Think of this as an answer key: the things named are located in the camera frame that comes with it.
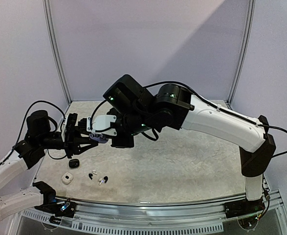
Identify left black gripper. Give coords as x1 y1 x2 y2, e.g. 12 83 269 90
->
38 125 98 158

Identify purple earbud charging case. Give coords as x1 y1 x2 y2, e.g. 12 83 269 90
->
89 133 109 144

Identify black earbud charging case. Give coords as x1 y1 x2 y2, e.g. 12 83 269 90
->
68 159 80 169

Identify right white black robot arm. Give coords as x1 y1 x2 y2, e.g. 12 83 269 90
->
103 74 276 213

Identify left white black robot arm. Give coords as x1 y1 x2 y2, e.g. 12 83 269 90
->
0 110 98 221

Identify white earbud charging case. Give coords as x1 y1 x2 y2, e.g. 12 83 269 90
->
61 172 73 185

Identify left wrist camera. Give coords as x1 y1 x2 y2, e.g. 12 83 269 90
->
60 116 69 143

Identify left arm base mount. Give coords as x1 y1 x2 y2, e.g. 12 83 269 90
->
34 199 77 218

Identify aluminium front rail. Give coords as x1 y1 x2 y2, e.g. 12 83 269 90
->
9 190 287 235

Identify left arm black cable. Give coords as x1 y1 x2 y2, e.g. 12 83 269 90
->
0 100 66 172

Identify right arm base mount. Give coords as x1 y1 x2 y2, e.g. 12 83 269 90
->
223 196 270 220

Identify left aluminium frame post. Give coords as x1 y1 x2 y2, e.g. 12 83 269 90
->
43 0 72 105

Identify aluminium frame post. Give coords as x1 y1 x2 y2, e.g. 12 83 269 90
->
226 0 255 107
43 0 72 105

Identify right aluminium frame post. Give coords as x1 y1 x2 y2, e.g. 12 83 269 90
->
226 0 255 107

